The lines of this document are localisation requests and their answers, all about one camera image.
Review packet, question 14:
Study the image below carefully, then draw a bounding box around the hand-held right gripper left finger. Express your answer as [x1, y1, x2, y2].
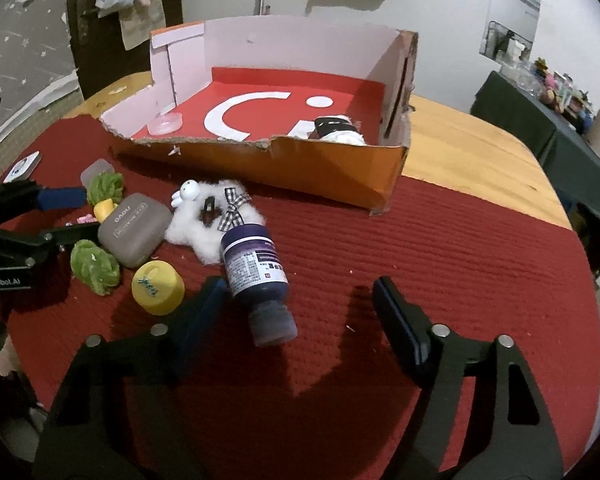
[32, 276, 229, 480]

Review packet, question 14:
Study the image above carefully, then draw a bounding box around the green fluffy toy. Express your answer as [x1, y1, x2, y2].
[87, 172, 126, 206]
[70, 240, 122, 296]

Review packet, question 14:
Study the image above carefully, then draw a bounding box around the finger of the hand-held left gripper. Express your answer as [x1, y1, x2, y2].
[40, 221, 103, 251]
[0, 181, 88, 226]

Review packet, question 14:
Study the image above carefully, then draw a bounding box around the clear plastic lid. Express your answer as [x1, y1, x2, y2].
[147, 112, 182, 136]

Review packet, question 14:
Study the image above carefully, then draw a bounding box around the yellow bottle cap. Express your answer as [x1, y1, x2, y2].
[131, 259, 185, 316]

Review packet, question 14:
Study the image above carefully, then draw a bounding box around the red table mat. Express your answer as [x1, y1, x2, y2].
[0, 112, 600, 480]

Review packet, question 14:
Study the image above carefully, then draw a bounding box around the grey zipper case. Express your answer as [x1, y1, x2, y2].
[97, 192, 173, 268]

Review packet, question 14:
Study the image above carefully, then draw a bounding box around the beige paper bag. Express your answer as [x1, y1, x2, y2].
[117, 2, 167, 51]

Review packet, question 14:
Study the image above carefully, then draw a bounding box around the clear plastic cup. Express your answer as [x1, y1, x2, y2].
[80, 158, 115, 186]

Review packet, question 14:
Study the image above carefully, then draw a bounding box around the dark door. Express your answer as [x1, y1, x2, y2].
[65, 0, 186, 101]

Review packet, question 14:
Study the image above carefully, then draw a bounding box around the white fluffy plush toy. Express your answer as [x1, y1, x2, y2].
[165, 179, 267, 264]

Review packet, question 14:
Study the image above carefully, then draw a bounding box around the white card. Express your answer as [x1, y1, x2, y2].
[2, 151, 42, 183]

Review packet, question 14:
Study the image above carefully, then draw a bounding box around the wall window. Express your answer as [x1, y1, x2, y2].
[480, 21, 528, 68]

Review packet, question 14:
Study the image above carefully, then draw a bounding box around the purple bottle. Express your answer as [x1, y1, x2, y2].
[220, 224, 298, 347]

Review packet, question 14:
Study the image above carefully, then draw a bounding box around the orange cardboard box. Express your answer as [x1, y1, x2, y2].
[99, 16, 419, 217]

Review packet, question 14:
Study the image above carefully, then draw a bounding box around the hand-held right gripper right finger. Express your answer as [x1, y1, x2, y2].
[372, 276, 566, 480]

